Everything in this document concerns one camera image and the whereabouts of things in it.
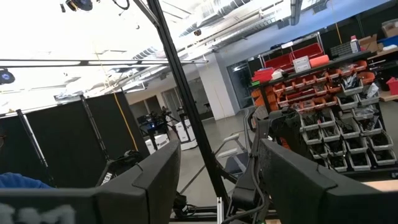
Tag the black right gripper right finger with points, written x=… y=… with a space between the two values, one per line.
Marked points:
x=311 y=199

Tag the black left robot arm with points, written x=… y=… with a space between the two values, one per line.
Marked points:
x=245 y=186

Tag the white bottle red cap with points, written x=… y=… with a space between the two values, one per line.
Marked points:
x=354 y=46

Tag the black partition screen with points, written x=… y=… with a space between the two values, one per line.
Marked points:
x=68 y=140

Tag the black background robot rig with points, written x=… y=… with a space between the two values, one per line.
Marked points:
x=152 y=124

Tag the white labelled box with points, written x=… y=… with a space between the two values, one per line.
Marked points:
x=301 y=63

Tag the black aluminium rig frame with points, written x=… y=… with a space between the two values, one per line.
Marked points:
x=186 y=93

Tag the parts bin storage rack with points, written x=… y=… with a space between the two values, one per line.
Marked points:
x=326 y=102

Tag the red storage container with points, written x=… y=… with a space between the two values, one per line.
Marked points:
x=393 y=87

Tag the glass door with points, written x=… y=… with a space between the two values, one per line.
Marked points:
x=241 y=84

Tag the blue storage bin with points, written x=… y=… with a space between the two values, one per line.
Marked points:
x=388 y=41

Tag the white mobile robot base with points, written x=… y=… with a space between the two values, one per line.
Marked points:
x=160 y=143
x=186 y=133

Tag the brown cardboard box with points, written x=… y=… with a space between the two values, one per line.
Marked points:
x=391 y=29
x=368 y=43

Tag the person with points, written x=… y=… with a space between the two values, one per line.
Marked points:
x=18 y=182

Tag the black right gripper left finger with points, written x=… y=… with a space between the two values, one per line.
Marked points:
x=149 y=186

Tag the orange foam roll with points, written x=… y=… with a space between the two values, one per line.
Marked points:
x=319 y=61

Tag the overhead rig light bar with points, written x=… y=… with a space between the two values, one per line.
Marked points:
x=124 y=62

